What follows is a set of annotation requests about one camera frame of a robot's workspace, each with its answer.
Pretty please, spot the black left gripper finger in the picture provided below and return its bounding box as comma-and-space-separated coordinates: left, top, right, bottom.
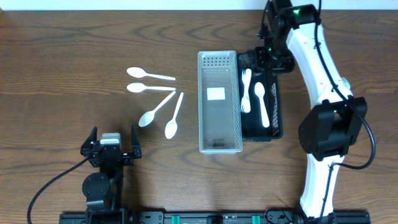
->
81, 126, 98, 149
131, 125, 140, 147

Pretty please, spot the white plastic fork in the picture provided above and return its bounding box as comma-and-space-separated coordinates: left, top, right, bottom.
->
241, 68, 250, 113
241, 68, 252, 113
341, 77, 351, 90

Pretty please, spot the white plastic spoon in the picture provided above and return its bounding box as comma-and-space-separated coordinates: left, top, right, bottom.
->
165, 92, 184, 139
127, 82, 176, 93
254, 82, 270, 128
139, 91, 176, 128
126, 67, 176, 81

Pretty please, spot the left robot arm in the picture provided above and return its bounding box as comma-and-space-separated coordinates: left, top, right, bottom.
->
80, 126, 142, 223

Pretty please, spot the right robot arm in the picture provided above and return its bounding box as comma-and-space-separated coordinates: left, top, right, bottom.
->
256, 1, 371, 223

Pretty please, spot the clear plastic basket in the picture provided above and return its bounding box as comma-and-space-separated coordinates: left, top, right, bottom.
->
198, 50, 243, 154

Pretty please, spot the black plastic basket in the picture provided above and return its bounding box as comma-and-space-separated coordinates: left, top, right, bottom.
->
237, 47, 283, 142

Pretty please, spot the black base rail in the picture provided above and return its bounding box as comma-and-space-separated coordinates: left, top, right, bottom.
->
59, 210, 371, 224

